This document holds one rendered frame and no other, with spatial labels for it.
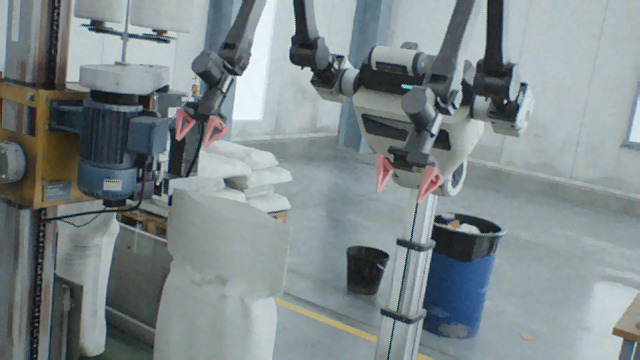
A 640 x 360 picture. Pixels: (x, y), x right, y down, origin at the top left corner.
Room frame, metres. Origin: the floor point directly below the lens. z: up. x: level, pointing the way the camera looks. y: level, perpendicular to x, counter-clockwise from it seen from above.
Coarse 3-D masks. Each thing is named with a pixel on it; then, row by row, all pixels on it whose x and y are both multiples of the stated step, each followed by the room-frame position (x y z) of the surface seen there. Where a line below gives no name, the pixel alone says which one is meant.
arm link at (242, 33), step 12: (252, 0) 1.87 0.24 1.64; (264, 0) 1.90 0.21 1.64; (240, 12) 1.87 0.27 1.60; (252, 12) 1.86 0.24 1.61; (240, 24) 1.85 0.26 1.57; (252, 24) 1.86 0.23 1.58; (228, 36) 1.85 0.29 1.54; (240, 36) 1.83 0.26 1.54; (252, 36) 1.87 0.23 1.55; (228, 48) 1.85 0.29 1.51; (240, 48) 1.82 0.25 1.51; (228, 60) 1.82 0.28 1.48
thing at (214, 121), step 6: (198, 108) 1.75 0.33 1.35; (204, 108) 1.74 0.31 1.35; (210, 108) 1.73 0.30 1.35; (198, 114) 1.75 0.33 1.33; (204, 114) 1.74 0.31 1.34; (210, 114) 1.72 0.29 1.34; (216, 114) 1.71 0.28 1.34; (210, 120) 1.71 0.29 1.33; (216, 120) 1.71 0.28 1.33; (222, 120) 1.73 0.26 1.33; (210, 126) 1.71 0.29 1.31; (216, 126) 1.73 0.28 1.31; (222, 126) 1.74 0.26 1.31; (210, 132) 1.71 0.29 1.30; (222, 132) 1.74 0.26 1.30; (204, 138) 1.71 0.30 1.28; (216, 138) 1.74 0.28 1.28; (204, 144) 1.71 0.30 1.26; (210, 144) 1.73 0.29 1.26
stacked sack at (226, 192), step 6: (204, 192) 4.91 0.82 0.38; (210, 192) 4.94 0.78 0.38; (216, 192) 4.96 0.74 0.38; (222, 192) 4.99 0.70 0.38; (228, 192) 5.04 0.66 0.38; (234, 192) 5.09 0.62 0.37; (240, 192) 5.12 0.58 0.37; (156, 198) 4.80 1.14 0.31; (162, 198) 4.79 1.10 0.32; (228, 198) 4.98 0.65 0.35; (234, 198) 5.03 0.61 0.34; (240, 198) 5.08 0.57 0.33; (162, 204) 4.79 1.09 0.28
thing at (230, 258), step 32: (192, 192) 2.08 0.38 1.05; (192, 224) 1.98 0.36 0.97; (224, 224) 1.89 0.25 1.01; (256, 224) 1.87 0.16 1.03; (192, 256) 1.96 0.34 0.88; (224, 256) 1.89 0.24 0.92; (256, 256) 1.87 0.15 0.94; (288, 256) 1.84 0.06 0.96; (192, 288) 1.94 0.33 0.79; (224, 288) 1.88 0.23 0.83; (256, 288) 1.86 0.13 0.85; (160, 320) 2.00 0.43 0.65; (192, 320) 1.90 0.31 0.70; (224, 320) 1.84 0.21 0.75; (256, 320) 1.83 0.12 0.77; (160, 352) 1.99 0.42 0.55; (192, 352) 1.89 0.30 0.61; (224, 352) 1.83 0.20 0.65; (256, 352) 1.83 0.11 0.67
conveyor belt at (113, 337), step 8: (112, 328) 2.46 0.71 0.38; (112, 336) 2.39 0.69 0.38; (120, 336) 2.40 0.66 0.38; (128, 336) 2.41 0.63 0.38; (112, 344) 2.33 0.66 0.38; (120, 344) 2.33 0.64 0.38; (128, 344) 2.34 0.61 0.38; (136, 344) 2.35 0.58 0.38; (144, 344) 2.36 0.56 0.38; (104, 352) 2.26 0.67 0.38; (112, 352) 2.26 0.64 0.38; (120, 352) 2.27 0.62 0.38; (128, 352) 2.28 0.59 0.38; (136, 352) 2.29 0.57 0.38; (144, 352) 2.30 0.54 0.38; (152, 352) 2.31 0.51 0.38
